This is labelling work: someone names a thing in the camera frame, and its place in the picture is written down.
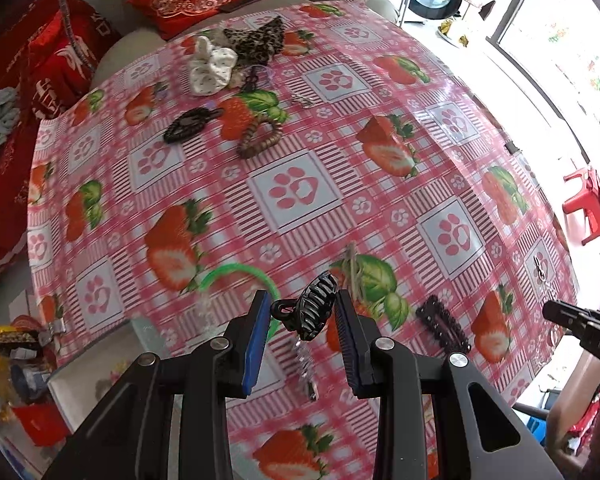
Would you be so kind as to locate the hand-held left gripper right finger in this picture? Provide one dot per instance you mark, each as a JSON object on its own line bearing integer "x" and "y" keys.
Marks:
{"x": 348, "y": 347}

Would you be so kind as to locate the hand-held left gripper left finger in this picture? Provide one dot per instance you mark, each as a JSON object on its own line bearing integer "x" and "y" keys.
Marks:
{"x": 257, "y": 342}

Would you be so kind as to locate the black white striped claw clip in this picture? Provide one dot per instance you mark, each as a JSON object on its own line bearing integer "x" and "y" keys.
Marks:
{"x": 310, "y": 305}

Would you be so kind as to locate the gold duckbill hair clip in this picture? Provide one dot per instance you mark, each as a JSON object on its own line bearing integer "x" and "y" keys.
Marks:
{"x": 352, "y": 272}

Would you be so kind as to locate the person's right forearm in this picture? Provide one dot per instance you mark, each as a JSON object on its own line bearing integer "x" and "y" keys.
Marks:
{"x": 570, "y": 390}

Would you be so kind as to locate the clear crystal hair clip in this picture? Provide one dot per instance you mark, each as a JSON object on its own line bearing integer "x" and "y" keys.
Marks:
{"x": 306, "y": 365}

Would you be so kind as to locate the green hair band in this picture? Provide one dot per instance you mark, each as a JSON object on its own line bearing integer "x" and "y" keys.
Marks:
{"x": 230, "y": 270}

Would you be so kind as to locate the black studded snap hair clip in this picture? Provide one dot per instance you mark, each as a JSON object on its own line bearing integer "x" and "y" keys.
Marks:
{"x": 442, "y": 322}

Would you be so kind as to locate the red plastic chair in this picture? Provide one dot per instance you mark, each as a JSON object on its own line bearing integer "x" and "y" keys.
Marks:
{"x": 592, "y": 200}

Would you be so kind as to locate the white open box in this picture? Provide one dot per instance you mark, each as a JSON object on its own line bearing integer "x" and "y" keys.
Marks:
{"x": 105, "y": 360}

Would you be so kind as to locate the pink strawberry printed tablecloth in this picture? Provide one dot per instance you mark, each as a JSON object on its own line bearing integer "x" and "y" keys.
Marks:
{"x": 300, "y": 185}

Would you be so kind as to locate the black beaded hair clip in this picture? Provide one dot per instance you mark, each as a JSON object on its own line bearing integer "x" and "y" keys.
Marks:
{"x": 190, "y": 122}

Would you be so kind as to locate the small dark hair clip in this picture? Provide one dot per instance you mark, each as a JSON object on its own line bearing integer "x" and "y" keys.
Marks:
{"x": 252, "y": 79}

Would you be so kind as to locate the white dotted scrunchie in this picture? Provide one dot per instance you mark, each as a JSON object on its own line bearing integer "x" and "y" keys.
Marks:
{"x": 210, "y": 67}

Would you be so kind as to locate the leopard print scrunchie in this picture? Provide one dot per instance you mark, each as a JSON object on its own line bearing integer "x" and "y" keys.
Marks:
{"x": 257, "y": 40}

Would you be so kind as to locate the grey green sofa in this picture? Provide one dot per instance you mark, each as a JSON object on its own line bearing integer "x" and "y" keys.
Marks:
{"x": 130, "y": 45}

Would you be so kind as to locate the red printed blanket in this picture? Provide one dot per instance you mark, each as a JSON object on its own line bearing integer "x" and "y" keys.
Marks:
{"x": 40, "y": 75}

